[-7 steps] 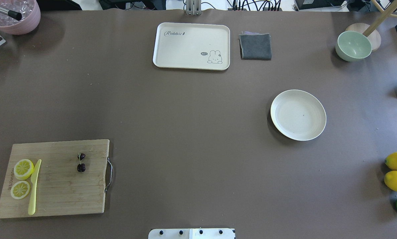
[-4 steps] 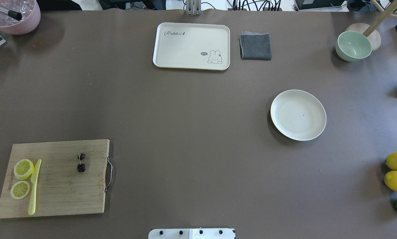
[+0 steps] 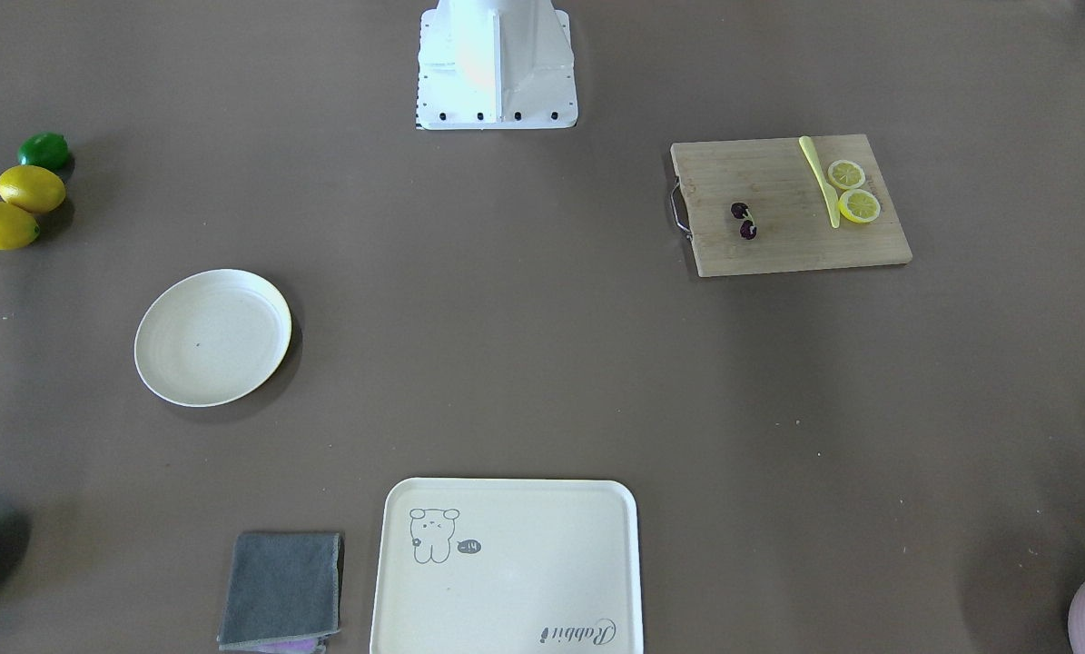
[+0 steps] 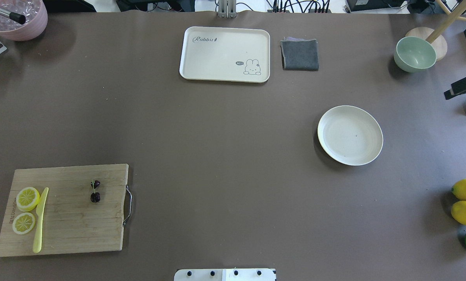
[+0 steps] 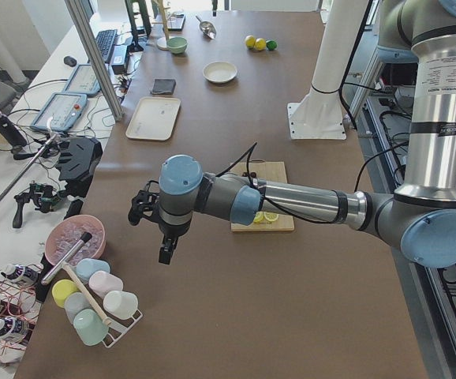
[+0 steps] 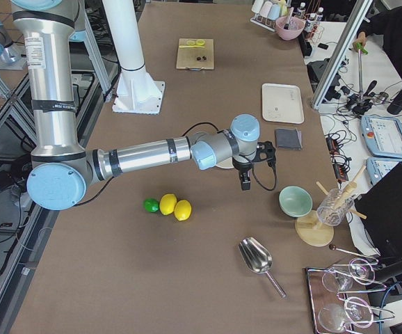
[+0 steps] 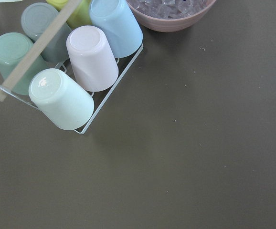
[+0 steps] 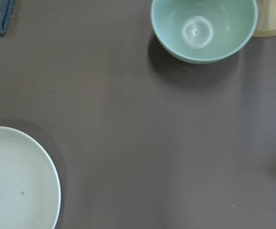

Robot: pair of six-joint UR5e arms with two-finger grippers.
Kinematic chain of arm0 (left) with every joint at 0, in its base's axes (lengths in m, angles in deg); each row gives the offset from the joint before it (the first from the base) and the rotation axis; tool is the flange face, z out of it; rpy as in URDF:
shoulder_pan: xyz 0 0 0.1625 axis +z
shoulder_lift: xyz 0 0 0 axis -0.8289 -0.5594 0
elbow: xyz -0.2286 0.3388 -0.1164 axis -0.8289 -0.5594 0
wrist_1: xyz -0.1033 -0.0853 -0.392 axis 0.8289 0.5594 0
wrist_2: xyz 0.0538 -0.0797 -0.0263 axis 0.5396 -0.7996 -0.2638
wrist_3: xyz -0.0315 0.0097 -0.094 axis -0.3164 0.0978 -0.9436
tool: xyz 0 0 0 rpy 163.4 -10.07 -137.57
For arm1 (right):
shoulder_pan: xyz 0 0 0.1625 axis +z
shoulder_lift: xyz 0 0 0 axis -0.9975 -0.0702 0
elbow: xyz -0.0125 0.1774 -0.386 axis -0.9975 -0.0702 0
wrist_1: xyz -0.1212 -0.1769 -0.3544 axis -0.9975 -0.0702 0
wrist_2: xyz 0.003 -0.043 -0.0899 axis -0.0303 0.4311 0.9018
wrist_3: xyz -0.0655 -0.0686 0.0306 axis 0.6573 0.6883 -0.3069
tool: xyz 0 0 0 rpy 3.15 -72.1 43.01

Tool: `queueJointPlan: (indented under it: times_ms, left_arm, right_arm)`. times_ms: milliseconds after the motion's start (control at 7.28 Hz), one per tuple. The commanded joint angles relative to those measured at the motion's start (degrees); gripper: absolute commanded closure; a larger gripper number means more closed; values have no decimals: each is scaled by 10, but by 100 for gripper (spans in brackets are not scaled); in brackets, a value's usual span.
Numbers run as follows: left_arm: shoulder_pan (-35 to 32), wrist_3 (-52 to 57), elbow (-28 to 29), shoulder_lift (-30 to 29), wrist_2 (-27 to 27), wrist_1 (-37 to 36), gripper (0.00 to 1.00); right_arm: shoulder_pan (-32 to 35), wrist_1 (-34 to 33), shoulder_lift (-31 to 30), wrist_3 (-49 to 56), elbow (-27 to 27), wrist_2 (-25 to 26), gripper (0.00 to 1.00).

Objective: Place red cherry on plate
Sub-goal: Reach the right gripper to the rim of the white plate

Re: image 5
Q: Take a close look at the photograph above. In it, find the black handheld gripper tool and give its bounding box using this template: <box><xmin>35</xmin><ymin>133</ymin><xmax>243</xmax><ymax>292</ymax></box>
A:
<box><xmin>13</xmin><ymin>182</ymin><xmax>65</xmax><ymax>229</ymax></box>

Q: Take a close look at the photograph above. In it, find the grey plastic cup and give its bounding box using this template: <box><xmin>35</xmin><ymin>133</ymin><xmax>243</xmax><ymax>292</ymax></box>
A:
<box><xmin>64</xmin><ymin>292</ymin><xmax>91</xmax><ymax>324</ymax></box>

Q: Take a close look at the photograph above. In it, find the far blue teach pendant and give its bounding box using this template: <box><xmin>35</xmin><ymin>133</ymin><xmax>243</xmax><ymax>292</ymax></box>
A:
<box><xmin>63</xmin><ymin>64</ymin><xmax>101</xmax><ymax>97</ymax></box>

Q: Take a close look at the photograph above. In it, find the lemon slice right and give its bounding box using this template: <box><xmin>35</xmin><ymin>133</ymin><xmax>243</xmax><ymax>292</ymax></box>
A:
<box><xmin>263</xmin><ymin>212</ymin><xmax>279</xmax><ymax>223</ymax></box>

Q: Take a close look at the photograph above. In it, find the wooden cutting board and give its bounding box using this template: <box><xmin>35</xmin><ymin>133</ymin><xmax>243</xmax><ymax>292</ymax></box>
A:
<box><xmin>230</xmin><ymin>161</ymin><xmax>295</xmax><ymax>233</ymax></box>

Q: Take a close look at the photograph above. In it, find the yellow lemon far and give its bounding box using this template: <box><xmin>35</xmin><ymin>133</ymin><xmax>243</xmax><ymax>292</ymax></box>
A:
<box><xmin>245</xmin><ymin>35</ymin><xmax>256</xmax><ymax>50</ymax></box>

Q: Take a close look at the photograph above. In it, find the black perforated device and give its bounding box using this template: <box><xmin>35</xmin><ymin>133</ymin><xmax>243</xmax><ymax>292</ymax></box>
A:
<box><xmin>55</xmin><ymin>137</ymin><xmax>103</xmax><ymax>197</ymax></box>

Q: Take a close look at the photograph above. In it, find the blue plastic cup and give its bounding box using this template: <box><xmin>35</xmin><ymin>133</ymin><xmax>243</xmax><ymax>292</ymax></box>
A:
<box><xmin>75</xmin><ymin>258</ymin><xmax>110</xmax><ymax>283</ymax></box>

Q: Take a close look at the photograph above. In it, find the dark grey folded cloth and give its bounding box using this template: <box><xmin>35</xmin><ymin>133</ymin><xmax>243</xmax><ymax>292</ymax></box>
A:
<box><xmin>151</xmin><ymin>78</ymin><xmax>176</xmax><ymax>95</ymax></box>

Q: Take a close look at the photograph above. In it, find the green lime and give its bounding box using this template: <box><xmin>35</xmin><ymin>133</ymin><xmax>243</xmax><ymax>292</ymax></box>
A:
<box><xmin>266</xmin><ymin>39</ymin><xmax>278</xmax><ymax>51</ymax></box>

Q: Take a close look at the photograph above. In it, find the lemon slice left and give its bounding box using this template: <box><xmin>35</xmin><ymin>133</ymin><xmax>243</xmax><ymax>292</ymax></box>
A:
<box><xmin>253</xmin><ymin>212</ymin><xmax>264</xmax><ymax>223</ymax></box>

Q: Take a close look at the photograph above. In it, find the cream rectangular tray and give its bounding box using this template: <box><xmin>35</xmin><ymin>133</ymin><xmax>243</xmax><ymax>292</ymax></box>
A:
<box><xmin>125</xmin><ymin>96</ymin><xmax>181</xmax><ymax>141</ymax></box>

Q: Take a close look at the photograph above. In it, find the lemon slice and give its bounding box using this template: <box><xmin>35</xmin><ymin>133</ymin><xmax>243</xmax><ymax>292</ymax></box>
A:
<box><xmin>253</xmin><ymin>212</ymin><xmax>264</xmax><ymax>223</ymax></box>
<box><xmin>263</xmin><ymin>212</ymin><xmax>279</xmax><ymax>223</ymax></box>

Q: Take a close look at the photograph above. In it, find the near blue teach pendant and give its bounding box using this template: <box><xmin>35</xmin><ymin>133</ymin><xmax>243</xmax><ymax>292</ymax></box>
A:
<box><xmin>30</xmin><ymin>92</ymin><xmax>88</xmax><ymax>132</ymax></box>

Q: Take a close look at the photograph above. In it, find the mint plastic cup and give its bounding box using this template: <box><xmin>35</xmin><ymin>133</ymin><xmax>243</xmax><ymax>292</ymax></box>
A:
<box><xmin>73</xmin><ymin>309</ymin><xmax>109</xmax><ymax>346</ymax></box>

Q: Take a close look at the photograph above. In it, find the black power adapter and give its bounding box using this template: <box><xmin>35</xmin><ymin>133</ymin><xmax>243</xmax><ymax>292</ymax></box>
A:
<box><xmin>110</xmin><ymin>45</ymin><xmax>129</xmax><ymax>75</ymax></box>

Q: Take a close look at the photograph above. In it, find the yellow plastic cup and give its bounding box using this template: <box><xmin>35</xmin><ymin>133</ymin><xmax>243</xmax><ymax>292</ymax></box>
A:
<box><xmin>51</xmin><ymin>279</ymin><xmax>79</xmax><ymax>308</ymax></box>

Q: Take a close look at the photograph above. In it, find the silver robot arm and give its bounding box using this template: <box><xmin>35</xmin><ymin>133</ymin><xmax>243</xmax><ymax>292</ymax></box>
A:
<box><xmin>153</xmin><ymin>1</ymin><xmax>456</xmax><ymax>268</ymax></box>

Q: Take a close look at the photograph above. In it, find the black computer mouse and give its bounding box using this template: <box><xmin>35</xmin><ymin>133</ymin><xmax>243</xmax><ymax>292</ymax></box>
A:
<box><xmin>63</xmin><ymin>55</ymin><xmax>77</xmax><ymax>67</ymax></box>

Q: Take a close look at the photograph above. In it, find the steel scoop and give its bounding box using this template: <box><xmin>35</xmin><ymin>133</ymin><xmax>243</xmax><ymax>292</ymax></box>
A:
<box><xmin>196</xmin><ymin>15</ymin><xmax>217</xmax><ymax>39</ymax></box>

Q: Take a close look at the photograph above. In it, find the mint green bowl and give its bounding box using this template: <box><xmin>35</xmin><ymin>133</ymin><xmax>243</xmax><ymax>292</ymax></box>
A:
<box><xmin>166</xmin><ymin>36</ymin><xmax>188</xmax><ymax>54</ymax></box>

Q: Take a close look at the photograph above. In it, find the yellow lemon near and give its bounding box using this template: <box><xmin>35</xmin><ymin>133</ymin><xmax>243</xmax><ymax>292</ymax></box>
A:
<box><xmin>253</xmin><ymin>38</ymin><xmax>267</xmax><ymax>51</ymax></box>

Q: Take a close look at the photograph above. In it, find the pink bowl with ice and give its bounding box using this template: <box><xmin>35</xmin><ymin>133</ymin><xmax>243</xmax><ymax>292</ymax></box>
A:
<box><xmin>45</xmin><ymin>215</ymin><xmax>106</xmax><ymax>265</ymax></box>

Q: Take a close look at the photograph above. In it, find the steel muddler black tip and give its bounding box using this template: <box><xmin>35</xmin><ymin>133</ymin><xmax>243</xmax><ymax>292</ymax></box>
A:
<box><xmin>40</xmin><ymin>231</ymin><xmax>92</xmax><ymax>286</ymax></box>

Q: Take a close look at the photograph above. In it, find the pink plastic cup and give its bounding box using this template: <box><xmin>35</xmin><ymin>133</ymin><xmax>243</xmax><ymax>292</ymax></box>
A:
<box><xmin>88</xmin><ymin>270</ymin><xmax>124</xmax><ymax>298</ymax></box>

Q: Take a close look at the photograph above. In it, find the aluminium frame post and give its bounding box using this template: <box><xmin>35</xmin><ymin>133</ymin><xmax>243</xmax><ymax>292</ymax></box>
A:
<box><xmin>65</xmin><ymin>0</ymin><xmax>123</xmax><ymax>122</ymax></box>

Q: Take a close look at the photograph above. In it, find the white plastic cup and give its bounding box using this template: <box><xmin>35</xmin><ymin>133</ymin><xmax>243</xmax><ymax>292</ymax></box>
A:
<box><xmin>103</xmin><ymin>291</ymin><xmax>138</xmax><ymax>320</ymax></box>

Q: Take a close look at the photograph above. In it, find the blue teach pendant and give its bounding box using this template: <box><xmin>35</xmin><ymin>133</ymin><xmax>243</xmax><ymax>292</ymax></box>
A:
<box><xmin>63</xmin><ymin>64</ymin><xmax>101</xmax><ymax>97</ymax></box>
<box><xmin>30</xmin><ymin>92</ymin><xmax>88</xmax><ymax>132</ymax></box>

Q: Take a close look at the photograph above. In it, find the yellow lemon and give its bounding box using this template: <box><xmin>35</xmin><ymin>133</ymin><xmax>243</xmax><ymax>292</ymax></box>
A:
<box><xmin>245</xmin><ymin>35</ymin><xmax>256</xmax><ymax>50</ymax></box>
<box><xmin>253</xmin><ymin>38</ymin><xmax>267</xmax><ymax>51</ymax></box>

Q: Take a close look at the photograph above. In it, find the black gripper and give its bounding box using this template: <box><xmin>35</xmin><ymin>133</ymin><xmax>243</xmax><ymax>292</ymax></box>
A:
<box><xmin>159</xmin><ymin>220</ymin><xmax>191</xmax><ymax>265</ymax></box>

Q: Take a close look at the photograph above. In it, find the wooden glass stand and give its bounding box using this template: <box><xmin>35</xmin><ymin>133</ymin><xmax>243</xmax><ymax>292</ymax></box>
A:
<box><xmin>152</xmin><ymin>0</ymin><xmax>170</xmax><ymax>51</ymax></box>

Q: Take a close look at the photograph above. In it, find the black keyboard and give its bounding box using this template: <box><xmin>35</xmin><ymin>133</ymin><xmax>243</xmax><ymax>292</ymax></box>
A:
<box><xmin>95</xmin><ymin>29</ymin><xmax>118</xmax><ymax>63</ymax></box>

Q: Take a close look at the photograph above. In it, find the white wire cup rack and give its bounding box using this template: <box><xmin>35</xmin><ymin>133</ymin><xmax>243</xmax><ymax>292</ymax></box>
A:
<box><xmin>102</xmin><ymin>310</ymin><xmax>144</xmax><ymax>348</ymax></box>

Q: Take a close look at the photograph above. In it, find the small bottle one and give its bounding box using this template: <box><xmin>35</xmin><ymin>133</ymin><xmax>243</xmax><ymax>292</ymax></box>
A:
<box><xmin>1</xmin><ymin>264</ymin><xmax>39</xmax><ymax>287</ymax></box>

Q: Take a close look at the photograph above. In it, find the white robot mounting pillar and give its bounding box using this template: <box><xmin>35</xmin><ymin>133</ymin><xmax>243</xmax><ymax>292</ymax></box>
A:
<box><xmin>287</xmin><ymin>0</ymin><xmax>372</xmax><ymax>140</ymax></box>

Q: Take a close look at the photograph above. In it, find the white round plate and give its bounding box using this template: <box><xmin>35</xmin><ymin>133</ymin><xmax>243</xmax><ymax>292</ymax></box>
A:
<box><xmin>203</xmin><ymin>62</ymin><xmax>237</xmax><ymax>84</ymax></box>

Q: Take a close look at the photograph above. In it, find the small bottle three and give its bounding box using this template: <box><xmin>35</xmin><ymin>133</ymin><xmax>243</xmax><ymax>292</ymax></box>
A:
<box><xmin>0</xmin><ymin>317</ymin><xmax>30</xmax><ymax>343</ymax></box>

